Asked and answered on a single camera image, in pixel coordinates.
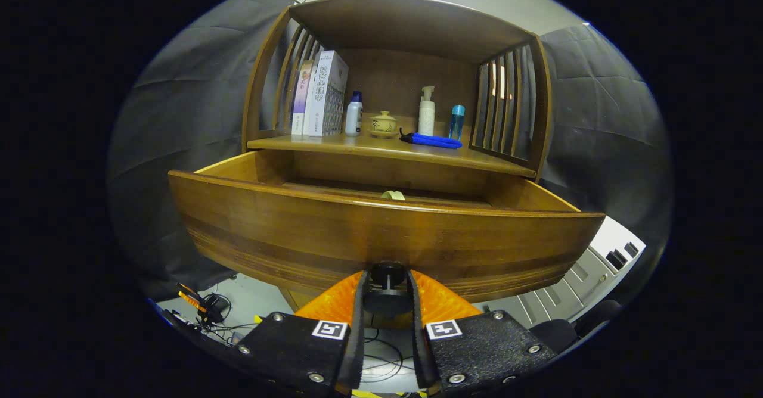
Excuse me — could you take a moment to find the clear blue bottle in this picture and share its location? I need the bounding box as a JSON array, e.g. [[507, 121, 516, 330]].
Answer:
[[448, 105, 466, 142]]

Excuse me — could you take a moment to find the yellow lidded tea cup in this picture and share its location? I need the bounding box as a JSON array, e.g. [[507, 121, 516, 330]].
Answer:
[[369, 111, 398, 139]]

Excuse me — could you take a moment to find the orange black device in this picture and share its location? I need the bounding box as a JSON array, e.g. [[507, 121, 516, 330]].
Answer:
[[177, 283, 230, 327]]

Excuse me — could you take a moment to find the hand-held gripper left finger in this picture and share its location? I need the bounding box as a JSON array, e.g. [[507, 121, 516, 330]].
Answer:
[[235, 270, 369, 396]]

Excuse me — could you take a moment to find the white pump bottle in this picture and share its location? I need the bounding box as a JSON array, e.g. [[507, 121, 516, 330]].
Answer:
[[418, 86, 436, 137]]

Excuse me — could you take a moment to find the thick white book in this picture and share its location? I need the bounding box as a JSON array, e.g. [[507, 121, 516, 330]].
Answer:
[[303, 51, 349, 137]]

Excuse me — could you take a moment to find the thin purple book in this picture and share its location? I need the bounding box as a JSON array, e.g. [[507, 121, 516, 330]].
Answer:
[[291, 60, 315, 136]]

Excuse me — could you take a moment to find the blue folded cloth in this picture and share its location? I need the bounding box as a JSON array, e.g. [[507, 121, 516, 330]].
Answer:
[[401, 133, 463, 150]]

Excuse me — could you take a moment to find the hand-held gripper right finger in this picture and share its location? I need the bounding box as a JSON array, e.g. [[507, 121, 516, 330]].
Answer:
[[407, 269, 558, 396]]

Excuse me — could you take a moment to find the white bottle blue cap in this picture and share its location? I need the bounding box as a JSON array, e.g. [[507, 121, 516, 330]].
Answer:
[[345, 91, 364, 137]]

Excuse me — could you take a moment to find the wooden countertop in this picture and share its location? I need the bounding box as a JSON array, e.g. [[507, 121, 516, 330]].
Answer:
[[247, 131, 537, 178]]

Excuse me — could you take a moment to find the white furniture unit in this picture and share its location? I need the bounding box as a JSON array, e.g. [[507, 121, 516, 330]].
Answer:
[[477, 216, 646, 327]]

